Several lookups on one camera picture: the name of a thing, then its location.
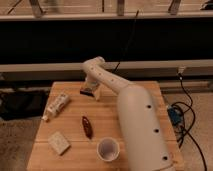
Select white tube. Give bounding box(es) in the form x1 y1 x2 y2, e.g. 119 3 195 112
42 93 70 122

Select blue connector box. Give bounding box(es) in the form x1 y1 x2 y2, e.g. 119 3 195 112
167 107 181 125

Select white rectangular sponge block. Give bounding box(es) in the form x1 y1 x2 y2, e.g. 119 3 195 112
48 131 70 155

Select grey metal rail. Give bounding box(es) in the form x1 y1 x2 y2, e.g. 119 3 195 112
0 59 213 73

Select black floor cables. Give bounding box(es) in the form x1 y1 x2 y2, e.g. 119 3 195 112
168 74 208 171

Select black hanging cable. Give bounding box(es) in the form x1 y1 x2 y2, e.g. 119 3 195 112
111 9 140 73

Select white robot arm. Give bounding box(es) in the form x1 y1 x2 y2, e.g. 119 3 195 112
82 57 176 171

